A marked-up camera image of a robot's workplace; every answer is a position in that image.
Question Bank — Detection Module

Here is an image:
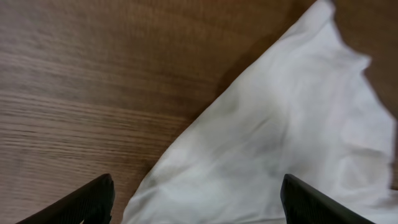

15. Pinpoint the white printed t-shirt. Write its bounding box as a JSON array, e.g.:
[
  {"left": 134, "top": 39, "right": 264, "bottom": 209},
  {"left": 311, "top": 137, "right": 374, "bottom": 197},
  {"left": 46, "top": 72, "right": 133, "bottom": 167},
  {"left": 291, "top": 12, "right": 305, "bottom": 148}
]
[{"left": 123, "top": 1, "right": 397, "bottom": 223}]

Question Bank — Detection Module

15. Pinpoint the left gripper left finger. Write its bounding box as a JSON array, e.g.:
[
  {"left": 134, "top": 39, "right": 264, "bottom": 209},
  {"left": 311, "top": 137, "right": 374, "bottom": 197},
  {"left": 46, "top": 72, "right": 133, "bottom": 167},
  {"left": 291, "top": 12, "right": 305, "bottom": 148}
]
[{"left": 17, "top": 174, "right": 115, "bottom": 224}]

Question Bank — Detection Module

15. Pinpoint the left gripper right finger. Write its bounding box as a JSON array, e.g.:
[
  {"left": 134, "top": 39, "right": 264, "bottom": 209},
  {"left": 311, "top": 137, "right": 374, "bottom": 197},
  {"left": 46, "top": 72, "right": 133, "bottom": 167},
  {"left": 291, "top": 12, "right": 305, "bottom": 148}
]
[{"left": 280, "top": 174, "right": 373, "bottom": 224}]

